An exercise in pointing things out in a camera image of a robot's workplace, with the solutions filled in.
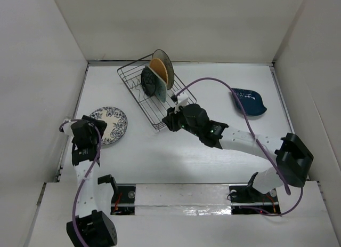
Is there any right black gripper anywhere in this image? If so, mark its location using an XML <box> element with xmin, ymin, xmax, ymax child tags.
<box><xmin>162</xmin><ymin>102</ymin><xmax>201</xmax><ymax>138</ymax></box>

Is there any light green rectangular plate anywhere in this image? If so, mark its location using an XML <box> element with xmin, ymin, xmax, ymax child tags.
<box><xmin>148</xmin><ymin>66</ymin><xmax>167</xmax><ymax>103</ymax></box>

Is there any blue floral white plate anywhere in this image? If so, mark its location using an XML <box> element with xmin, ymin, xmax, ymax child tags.
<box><xmin>89</xmin><ymin>106</ymin><xmax>128</xmax><ymax>146</ymax></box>

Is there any woven bamboo round plate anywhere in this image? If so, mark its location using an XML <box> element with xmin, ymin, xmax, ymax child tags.
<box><xmin>150</xmin><ymin>58</ymin><xmax>168</xmax><ymax>84</ymax></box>

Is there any beige plate with tree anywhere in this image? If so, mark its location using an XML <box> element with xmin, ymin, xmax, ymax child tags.
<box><xmin>152</xmin><ymin>49</ymin><xmax>175</xmax><ymax>90</ymax></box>

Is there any dark blue leaf plate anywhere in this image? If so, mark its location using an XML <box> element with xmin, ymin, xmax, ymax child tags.
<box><xmin>231</xmin><ymin>88</ymin><xmax>267</xmax><ymax>116</ymax></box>

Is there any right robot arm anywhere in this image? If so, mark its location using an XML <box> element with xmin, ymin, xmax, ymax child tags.
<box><xmin>162</xmin><ymin>104</ymin><xmax>314</xmax><ymax>201</ymax></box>

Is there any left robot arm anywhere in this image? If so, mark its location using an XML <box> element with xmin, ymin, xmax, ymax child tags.
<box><xmin>60</xmin><ymin>115</ymin><xmax>119</xmax><ymax>246</ymax></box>

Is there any grey wire dish rack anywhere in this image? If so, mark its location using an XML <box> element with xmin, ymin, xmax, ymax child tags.
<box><xmin>117</xmin><ymin>54</ymin><xmax>185</xmax><ymax>131</ymax></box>

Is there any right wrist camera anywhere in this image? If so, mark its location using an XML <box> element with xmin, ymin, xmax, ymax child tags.
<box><xmin>171</xmin><ymin>91</ymin><xmax>189</xmax><ymax>107</ymax></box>

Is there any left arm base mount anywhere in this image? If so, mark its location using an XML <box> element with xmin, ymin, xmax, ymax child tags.
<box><xmin>95</xmin><ymin>184</ymin><xmax>136</xmax><ymax>216</ymax></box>

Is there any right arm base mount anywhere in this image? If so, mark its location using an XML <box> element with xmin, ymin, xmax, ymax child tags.
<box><xmin>226</xmin><ymin>185</ymin><xmax>281</xmax><ymax>215</ymax></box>

